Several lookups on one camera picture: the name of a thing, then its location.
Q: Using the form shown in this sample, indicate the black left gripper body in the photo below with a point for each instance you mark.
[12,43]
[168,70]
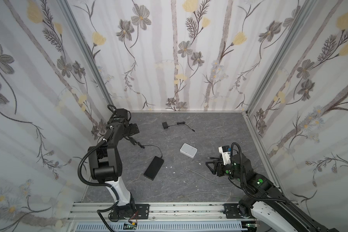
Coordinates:
[132,129]

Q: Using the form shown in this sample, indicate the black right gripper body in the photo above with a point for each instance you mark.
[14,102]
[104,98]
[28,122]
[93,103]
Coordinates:
[218,167]

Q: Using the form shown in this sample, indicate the black power adapter with cable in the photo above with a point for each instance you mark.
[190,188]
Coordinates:
[145,146]

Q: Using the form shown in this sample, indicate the black network switch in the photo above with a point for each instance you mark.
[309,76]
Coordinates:
[154,168]

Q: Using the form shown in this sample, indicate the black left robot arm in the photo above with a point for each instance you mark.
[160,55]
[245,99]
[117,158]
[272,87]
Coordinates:
[102,164]

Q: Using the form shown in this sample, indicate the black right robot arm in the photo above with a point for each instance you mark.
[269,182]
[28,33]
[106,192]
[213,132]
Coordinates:
[262,199]

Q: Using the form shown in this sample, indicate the far black power adapter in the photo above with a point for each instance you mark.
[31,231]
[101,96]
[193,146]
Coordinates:
[166,125]

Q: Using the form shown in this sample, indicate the white network switch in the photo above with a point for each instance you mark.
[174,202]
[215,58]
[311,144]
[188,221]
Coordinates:
[188,150]

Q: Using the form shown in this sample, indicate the white slotted cable duct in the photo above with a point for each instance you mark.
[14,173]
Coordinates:
[182,226]

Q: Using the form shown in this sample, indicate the aluminium mounting rail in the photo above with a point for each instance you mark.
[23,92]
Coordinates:
[211,211]

